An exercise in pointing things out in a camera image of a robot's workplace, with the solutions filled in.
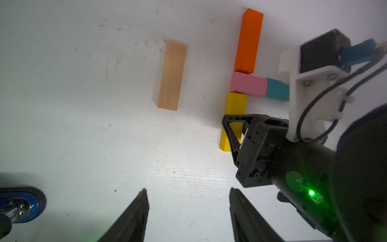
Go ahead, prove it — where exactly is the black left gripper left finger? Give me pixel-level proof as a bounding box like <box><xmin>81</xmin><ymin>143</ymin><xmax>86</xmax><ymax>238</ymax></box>
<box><xmin>98</xmin><ymin>189</ymin><xmax>149</xmax><ymax>242</ymax></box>

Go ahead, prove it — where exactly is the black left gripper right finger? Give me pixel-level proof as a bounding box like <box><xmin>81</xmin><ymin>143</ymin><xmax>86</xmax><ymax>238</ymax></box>
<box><xmin>229</xmin><ymin>188</ymin><xmax>284</xmax><ymax>242</ymax></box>

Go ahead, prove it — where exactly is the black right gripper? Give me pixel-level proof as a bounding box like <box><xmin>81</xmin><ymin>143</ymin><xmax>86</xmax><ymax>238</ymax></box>
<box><xmin>222</xmin><ymin>114</ymin><xmax>289</xmax><ymax>188</ymax></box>

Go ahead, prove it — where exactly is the yellow block group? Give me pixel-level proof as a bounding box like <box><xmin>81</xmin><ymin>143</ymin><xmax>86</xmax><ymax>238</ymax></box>
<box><xmin>220</xmin><ymin>92</ymin><xmax>249</xmax><ymax>153</ymax></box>

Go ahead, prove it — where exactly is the teal block group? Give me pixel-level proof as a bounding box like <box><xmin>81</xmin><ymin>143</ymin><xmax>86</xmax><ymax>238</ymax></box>
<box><xmin>266</xmin><ymin>78</ymin><xmax>289</xmax><ymax>102</ymax></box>

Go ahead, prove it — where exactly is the pink block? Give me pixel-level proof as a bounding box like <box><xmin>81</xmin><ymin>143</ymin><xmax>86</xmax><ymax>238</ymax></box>
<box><xmin>230</xmin><ymin>72</ymin><xmax>268</xmax><ymax>97</ymax></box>

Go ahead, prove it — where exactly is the orange block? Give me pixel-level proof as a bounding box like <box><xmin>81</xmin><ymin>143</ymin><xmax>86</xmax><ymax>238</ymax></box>
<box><xmin>234</xmin><ymin>9</ymin><xmax>264</xmax><ymax>74</ymax></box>

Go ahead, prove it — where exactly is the natural wood block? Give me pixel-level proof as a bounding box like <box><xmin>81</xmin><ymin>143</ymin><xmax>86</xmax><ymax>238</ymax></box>
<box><xmin>157</xmin><ymin>40</ymin><xmax>187</xmax><ymax>111</ymax></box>

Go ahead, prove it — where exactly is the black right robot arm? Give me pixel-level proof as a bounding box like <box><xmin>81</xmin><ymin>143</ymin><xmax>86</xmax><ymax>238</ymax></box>
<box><xmin>222</xmin><ymin>105</ymin><xmax>387</xmax><ymax>242</ymax></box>

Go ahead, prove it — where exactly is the blue object behind arm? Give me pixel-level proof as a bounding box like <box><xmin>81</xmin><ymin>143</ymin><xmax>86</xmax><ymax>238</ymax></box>
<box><xmin>1</xmin><ymin>186</ymin><xmax>47</xmax><ymax>223</ymax></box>

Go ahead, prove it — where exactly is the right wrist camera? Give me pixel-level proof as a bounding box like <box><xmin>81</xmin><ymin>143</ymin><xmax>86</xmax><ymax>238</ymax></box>
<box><xmin>279</xmin><ymin>29</ymin><xmax>387</xmax><ymax>143</ymax></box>

